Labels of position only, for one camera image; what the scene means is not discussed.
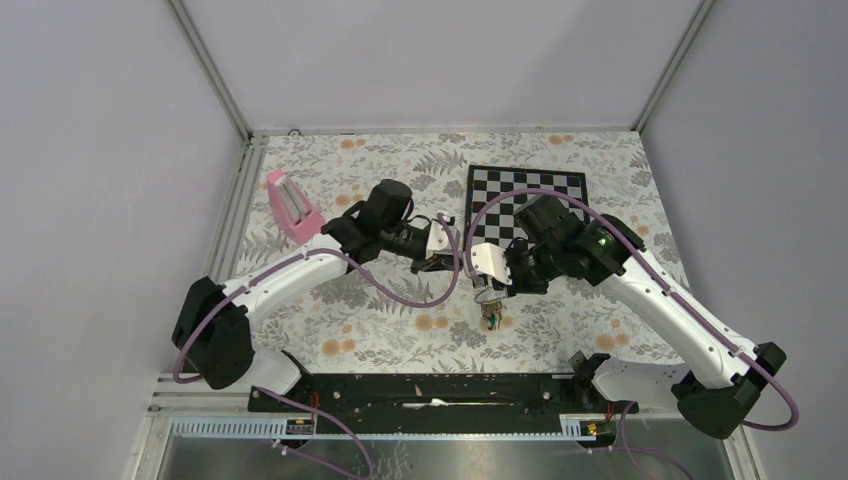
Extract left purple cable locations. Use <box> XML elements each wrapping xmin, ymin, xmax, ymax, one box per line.
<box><xmin>172</xmin><ymin>211</ymin><xmax>462</xmax><ymax>480</ymax></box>

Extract pink box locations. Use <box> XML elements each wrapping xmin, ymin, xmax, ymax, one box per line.
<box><xmin>266</xmin><ymin>170</ymin><xmax>326</xmax><ymax>245</ymax></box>

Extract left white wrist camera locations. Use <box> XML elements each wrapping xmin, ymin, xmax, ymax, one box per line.
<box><xmin>425</xmin><ymin>216</ymin><xmax>456</xmax><ymax>258</ymax></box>

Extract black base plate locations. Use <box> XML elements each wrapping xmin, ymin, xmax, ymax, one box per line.
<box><xmin>248</xmin><ymin>373</ymin><xmax>626</xmax><ymax>434</ymax></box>

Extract purple cable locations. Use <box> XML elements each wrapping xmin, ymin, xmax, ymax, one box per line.
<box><xmin>172</xmin><ymin>211</ymin><xmax>462</xmax><ymax>480</ymax></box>
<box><xmin>463</xmin><ymin>188</ymin><xmax>801</xmax><ymax>480</ymax></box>

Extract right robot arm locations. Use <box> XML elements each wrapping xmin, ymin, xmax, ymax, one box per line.
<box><xmin>503</xmin><ymin>189</ymin><xmax>786</xmax><ymax>439</ymax></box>

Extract white cable duct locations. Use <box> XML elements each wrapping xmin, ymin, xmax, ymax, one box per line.
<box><xmin>170</xmin><ymin>415</ymin><xmax>599</xmax><ymax>442</ymax></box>

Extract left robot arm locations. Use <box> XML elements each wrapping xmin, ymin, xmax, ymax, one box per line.
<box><xmin>172</xmin><ymin>179</ymin><xmax>462</xmax><ymax>411</ymax></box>

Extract black white chessboard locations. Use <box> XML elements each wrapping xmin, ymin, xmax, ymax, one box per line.
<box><xmin>461</xmin><ymin>164</ymin><xmax>591</xmax><ymax>246</ymax></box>

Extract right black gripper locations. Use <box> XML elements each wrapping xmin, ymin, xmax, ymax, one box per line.
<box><xmin>491</xmin><ymin>239</ymin><xmax>565</xmax><ymax>297</ymax></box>

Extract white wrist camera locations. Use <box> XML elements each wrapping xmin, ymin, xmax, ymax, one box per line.
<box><xmin>425</xmin><ymin>216</ymin><xmax>456</xmax><ymax>258</ymax></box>
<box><xmin>470</xmin><ymin>243</ymin><xmax>512</xmax><ymax>285</ymax></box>

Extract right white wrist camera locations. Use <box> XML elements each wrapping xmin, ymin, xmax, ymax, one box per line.
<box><xmin>470</xmin><ymin>243</ymin><xmax>512</xmax><ymax>285</ymax></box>

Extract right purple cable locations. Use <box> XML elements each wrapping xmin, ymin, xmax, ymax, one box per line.
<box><xmin>463</xmin><ymin>188</ymin><xmax>801</xmax><ymax>480</ymax></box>

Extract floral table mat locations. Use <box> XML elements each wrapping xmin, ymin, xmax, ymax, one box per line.
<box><xmin>253</xmin><ymin>132</ymin><xmax>686</xmax><ymax>373</ymax></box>

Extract keyring with coloured keys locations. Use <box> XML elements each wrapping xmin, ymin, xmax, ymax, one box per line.
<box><xmin>473</xmin><ymin>286</ymin><xmax>508</xmax><ymax>331</ymax></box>

